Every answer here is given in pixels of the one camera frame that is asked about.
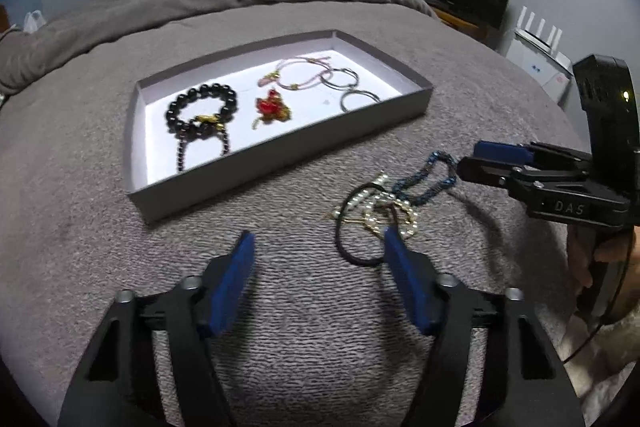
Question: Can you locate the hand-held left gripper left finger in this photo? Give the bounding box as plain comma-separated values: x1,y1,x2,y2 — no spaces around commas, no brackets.
57,230,257,427

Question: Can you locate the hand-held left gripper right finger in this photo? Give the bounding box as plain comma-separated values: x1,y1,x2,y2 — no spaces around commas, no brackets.
382,226,585,427

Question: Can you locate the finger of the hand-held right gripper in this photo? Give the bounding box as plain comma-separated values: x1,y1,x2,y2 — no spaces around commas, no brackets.
456,156,591,202
474,141,596,172

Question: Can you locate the black hair tie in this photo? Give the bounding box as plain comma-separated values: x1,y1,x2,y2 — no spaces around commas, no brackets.
334,181,401,268

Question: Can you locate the dark blue bead bracelet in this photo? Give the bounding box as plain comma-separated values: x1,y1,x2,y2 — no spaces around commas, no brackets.
390,151,458,208

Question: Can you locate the white pearl bracelet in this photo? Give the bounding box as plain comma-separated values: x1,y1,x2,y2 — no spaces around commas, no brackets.
345,174,418,240

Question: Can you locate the grey cardboard box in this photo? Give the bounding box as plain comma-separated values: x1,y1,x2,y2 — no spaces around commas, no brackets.
125,29,434,225

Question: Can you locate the small dark bead bracelet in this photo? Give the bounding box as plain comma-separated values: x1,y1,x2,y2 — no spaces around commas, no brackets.
175,127,232,172

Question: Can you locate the thin silver bangle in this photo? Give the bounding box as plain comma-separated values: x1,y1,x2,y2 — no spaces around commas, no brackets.
320,67,360,90
341,89,382,112

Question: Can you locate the red bead gold chain bracelet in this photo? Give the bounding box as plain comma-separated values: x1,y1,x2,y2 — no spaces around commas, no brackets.
250,89,293,128

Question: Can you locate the large dark bead bracelet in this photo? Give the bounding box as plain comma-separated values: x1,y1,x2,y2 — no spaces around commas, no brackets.
165,83,239,142

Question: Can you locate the pink woven bracelet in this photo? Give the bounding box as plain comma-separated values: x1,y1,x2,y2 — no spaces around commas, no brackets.
275,54,335,92

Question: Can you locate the person's right hand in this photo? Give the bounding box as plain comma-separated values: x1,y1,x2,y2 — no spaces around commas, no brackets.
566,224,640,323

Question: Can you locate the grey blanket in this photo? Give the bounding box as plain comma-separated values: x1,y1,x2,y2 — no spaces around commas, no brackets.
0,0,591,427

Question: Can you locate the wooden desk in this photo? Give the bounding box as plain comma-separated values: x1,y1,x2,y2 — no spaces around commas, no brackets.
420,0,493,42

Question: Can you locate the white plastic bag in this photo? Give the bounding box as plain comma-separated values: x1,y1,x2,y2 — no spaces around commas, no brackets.
24,10,48,34

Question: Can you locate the black cable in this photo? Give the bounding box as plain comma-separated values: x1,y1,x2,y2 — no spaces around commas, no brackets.
560,232,631,363

